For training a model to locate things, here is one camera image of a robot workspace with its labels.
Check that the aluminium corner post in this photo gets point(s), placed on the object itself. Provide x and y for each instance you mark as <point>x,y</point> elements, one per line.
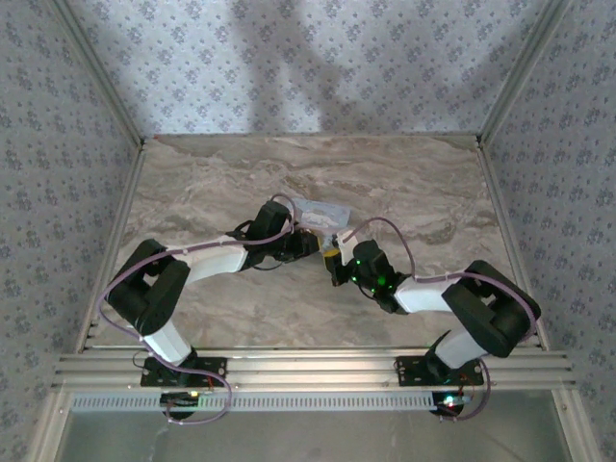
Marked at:
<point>522,72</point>
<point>103,72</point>

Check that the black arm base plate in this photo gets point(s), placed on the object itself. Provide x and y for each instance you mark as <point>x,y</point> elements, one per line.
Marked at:
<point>212,373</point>
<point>414,370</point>

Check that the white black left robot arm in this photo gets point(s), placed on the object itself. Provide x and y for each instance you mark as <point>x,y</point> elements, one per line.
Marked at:
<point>212,262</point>

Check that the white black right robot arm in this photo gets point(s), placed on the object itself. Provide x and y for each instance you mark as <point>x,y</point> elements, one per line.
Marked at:
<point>423,298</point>

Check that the blue cartoon tin box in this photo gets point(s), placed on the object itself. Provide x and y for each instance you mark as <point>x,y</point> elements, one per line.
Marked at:
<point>320,214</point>

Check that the long aluminium base rail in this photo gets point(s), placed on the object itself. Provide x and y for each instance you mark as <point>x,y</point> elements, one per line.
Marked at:
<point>313,368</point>

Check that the grey metal panel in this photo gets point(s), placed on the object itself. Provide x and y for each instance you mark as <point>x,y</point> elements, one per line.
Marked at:
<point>313,435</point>

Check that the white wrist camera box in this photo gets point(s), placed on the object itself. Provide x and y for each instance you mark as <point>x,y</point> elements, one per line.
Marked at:
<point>344,245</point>

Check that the circuit board with green light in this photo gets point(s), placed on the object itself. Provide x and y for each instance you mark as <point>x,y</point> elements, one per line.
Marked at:
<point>450,402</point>
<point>183,398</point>

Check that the aluminium side rail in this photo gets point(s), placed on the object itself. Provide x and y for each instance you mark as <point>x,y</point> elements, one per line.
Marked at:
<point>113,240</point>
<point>510,240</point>

